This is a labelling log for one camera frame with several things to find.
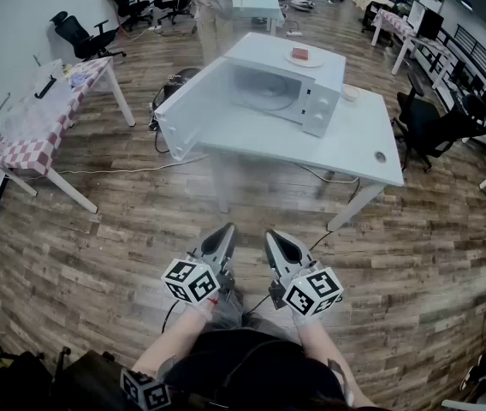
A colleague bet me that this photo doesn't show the person's grey trousers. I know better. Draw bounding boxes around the person's grey trousers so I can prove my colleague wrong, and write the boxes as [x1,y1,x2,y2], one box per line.
[206,287,299,346]

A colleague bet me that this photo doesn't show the black backpack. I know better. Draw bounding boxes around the black backpack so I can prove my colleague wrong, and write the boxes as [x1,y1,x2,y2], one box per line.
[0,347,124,411]

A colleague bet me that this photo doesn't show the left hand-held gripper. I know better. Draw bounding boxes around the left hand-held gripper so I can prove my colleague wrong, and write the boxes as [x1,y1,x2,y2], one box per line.
[160,223,237,306]

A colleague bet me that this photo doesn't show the black monitor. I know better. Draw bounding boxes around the black monitor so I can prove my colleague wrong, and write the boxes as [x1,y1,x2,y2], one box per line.
[416,9,446,41]

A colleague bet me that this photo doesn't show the dark shoulder strap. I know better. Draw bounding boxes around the dark shoulder strap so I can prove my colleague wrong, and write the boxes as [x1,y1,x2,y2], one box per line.
[221,339,282,402]

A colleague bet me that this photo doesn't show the thin black cable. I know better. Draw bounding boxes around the thin black cable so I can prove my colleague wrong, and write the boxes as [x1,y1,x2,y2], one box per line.
[309,231,334,254]

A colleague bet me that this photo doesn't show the white round plate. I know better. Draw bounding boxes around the white round plate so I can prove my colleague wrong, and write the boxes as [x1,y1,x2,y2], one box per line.
[283,47,325,69]

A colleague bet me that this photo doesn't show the cream power cable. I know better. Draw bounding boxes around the cream power cable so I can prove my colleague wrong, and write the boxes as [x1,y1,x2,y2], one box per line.
[293,163,360,186]

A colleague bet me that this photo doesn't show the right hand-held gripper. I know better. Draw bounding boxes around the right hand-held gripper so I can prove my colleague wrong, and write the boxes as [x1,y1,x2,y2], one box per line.
[264,229,344,318]

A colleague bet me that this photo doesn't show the black railing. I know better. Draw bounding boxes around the black railing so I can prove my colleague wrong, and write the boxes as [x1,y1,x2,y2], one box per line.
[437,23,486,117]

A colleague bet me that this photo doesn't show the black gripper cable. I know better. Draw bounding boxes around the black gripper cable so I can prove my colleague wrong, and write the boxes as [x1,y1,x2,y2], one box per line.
[161,300,181,334]
[242,292,273,319]

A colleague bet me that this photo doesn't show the person's right forearm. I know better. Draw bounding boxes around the person's right forearm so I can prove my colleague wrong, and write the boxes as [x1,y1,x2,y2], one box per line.
[292,314,379,410]

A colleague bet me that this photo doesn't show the white box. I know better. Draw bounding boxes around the white box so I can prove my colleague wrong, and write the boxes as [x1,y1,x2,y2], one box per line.
[407,0,427,32]

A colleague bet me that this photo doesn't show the white microwave oven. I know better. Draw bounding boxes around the white microwave oven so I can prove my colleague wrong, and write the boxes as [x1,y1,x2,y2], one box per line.
[153,32,347,162]

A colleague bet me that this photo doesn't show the small checkered cloth table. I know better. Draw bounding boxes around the small checkered cloth table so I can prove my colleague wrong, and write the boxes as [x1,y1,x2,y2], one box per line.
[370,9,418,47]

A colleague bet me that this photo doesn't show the black open equipment bag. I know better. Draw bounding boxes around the black open equipment bag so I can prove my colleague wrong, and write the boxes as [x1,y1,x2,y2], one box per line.
[151,67,201,132]

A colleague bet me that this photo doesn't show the person's left forearm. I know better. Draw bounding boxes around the person's left forearm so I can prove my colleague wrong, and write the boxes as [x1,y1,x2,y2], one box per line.
[131,304,215,378]

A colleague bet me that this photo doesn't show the black cable loop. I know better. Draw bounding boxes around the black cable loop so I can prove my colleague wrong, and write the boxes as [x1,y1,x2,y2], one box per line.
[153,122,171,154]

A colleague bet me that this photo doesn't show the pale bracelet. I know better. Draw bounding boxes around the pale bracelet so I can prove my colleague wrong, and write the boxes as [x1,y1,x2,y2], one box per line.
[187,304,214,323]

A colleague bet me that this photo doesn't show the red white checkered tablecloth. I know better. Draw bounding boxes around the red white checkered tablecloth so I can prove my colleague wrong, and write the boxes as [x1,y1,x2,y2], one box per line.
[0,56,114,177]

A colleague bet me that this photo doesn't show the person's black shirt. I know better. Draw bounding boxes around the person's black shirt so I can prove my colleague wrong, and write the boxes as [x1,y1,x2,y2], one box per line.
[157,327,355,411]

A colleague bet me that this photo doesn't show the beige wrist watch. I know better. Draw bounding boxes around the beige wrist watch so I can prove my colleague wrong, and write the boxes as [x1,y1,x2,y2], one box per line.
[292,313,324,330]

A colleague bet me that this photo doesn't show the long white cable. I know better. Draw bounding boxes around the long white cable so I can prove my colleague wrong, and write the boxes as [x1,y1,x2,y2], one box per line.
[24,154,210,183]

